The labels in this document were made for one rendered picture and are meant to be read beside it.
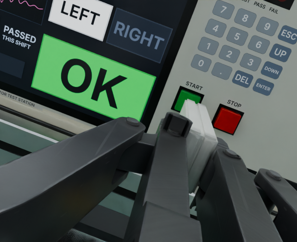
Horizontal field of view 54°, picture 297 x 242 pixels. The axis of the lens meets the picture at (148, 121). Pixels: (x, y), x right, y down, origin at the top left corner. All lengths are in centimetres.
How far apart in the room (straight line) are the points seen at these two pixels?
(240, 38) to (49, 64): 17
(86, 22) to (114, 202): 16
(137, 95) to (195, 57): 6
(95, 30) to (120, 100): 6
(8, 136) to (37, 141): 3
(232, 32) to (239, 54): 2
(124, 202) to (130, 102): 9
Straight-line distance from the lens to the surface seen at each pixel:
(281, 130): 28
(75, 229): 29
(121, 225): 47
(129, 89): 26
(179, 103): 25
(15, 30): 29
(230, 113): 26
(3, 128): 28
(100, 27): 26
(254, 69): 26
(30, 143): 27
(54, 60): 28
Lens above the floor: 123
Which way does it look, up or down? 17 degrees down
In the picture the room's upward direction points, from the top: 21 degrees clockwise
